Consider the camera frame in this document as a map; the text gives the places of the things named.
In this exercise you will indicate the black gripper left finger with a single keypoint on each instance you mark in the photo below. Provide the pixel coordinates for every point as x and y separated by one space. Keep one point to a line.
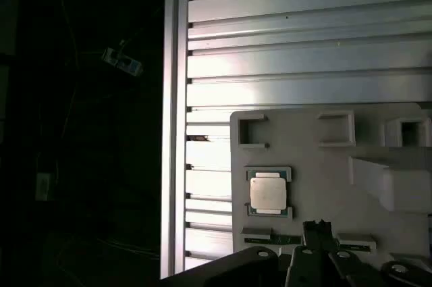
236 266

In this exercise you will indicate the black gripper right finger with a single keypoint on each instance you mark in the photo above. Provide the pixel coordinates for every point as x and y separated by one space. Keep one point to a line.
351 273

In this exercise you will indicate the silver CPU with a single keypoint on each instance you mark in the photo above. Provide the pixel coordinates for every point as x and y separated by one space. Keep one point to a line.
268 194

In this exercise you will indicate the green RAM stick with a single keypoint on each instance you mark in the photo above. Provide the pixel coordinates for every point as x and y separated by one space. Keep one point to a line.
270 240

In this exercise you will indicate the grey parts rack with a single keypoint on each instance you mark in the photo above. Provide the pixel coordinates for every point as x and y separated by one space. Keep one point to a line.
320 172

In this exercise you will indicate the white plug connector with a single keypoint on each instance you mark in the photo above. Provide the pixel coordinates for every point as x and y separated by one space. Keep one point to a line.
126 64

